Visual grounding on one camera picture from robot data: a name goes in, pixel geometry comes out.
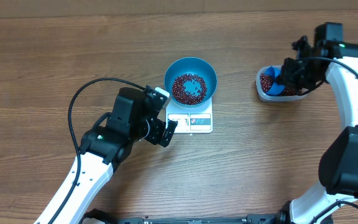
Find white digital kitchen scale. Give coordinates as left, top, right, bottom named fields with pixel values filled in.
left=165, top=97, right=213, bottom=134

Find clear plastic food container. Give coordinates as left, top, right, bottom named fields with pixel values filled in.
left=255, top=66, right=306, bottom=103

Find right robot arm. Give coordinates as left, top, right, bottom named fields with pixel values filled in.
left=275, top=22, right=358, bottom=223

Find blue plastic measuring scoop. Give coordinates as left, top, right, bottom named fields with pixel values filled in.
left=260, top=66, right=285, bottom=96

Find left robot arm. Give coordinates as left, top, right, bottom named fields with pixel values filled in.
left=36, top=86, right=177, bottom=223

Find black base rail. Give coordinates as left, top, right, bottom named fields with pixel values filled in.
left=80, top=209, right=278, bottom=224

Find red adzuki beans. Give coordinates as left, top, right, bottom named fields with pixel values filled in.
left=171, top=73, right=298, bottom=105

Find teal metal bowl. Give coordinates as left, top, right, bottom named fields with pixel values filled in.
left=164, top=57, right=218, bottom=104

